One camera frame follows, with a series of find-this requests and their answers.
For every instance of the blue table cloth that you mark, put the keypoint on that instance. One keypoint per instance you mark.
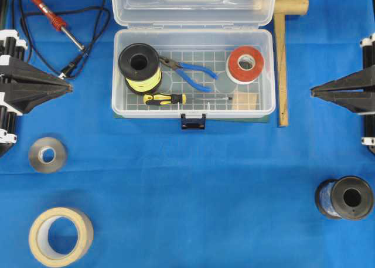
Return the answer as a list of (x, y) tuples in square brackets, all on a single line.
[(232, 195)]

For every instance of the red tape roll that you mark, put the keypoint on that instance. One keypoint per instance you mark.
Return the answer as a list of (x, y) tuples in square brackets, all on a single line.
[(244, 64)]

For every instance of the yellow black screwdriver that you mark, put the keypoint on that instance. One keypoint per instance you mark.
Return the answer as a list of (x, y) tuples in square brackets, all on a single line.
[(165, 99)]

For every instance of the red soldering iron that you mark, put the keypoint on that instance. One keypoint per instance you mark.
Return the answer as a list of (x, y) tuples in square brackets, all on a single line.
[(57, 22)]

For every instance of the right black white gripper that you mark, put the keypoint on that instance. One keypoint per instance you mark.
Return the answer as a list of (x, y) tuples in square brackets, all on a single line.
[(359, 102)]

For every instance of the wooden mallet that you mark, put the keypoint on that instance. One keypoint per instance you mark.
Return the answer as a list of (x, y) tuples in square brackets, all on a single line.
[(281, 10)]

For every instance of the grey tape roll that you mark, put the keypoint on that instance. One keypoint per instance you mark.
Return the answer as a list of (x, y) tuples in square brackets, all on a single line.
[(47, 155)]

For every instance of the yellow wire spool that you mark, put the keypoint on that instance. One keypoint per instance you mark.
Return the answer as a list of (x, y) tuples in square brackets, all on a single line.
[(139, 65)]

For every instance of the clear plastic toolbox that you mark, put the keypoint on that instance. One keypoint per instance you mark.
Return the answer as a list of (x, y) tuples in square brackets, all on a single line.
[(194, 39)]

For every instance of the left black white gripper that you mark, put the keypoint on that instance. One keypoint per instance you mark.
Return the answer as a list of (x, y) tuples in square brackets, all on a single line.
[(20, 98)]

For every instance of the blue wire spool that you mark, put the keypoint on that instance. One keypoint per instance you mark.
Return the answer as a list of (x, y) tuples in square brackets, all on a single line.
[(349, 198)]

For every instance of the beige masking tape roll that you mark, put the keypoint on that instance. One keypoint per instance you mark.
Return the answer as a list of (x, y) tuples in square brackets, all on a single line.
[(60, 236)]

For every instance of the small wooden block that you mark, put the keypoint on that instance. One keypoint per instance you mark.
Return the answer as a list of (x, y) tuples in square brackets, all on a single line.
[(245, 101)]

